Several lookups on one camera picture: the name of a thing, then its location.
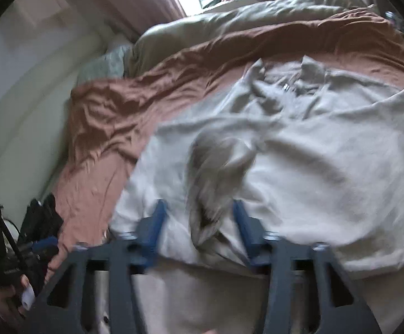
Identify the beige large garment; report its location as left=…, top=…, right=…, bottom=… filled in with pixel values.
left=110, top=57, right=404, bottom=333

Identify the person's left hand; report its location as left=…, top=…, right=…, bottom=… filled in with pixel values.
left=0, top=274, right=30, bottom=319

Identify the black bag beside bed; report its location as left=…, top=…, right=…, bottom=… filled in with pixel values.
left=17, top=193, right=64, bottom=246

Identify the rust brown bed sheet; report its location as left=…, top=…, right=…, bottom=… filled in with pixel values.
left=48, top=8, right=404, bottom=273

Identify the grey green pillow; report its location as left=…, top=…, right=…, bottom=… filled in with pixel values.
left=76, top=45, right=132, bottom=85

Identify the olive green duvet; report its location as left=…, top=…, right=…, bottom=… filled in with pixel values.
left=125, top=0, right=367, bottom=77

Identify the black cable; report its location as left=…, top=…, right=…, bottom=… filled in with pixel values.
left=0, top=180, right=32, bottom=279

